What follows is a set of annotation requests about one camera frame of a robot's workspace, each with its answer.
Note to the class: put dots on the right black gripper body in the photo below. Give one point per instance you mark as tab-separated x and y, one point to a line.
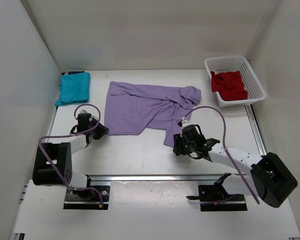
189	147

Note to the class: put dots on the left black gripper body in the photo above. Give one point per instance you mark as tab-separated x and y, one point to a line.
94	123

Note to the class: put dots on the purple t shirt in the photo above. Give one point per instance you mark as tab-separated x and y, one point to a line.
131	108

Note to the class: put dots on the teal t shirt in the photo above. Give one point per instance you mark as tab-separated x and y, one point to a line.
74	89

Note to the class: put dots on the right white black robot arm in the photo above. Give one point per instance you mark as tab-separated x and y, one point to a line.
266	175

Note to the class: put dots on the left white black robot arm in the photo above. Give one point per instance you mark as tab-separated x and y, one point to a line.
53	161

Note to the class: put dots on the blue label sticker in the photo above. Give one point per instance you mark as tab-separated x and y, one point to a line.
75	72

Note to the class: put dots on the red t shirt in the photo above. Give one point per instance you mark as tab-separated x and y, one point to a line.
229	85

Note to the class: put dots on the aluminium rail front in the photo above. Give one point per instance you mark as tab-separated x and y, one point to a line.
155	177

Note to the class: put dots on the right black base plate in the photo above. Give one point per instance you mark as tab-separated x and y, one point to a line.
213	200

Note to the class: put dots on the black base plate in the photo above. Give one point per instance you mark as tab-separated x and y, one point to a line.
88	199
213	200

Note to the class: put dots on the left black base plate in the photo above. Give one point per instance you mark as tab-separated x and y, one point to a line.
88	199

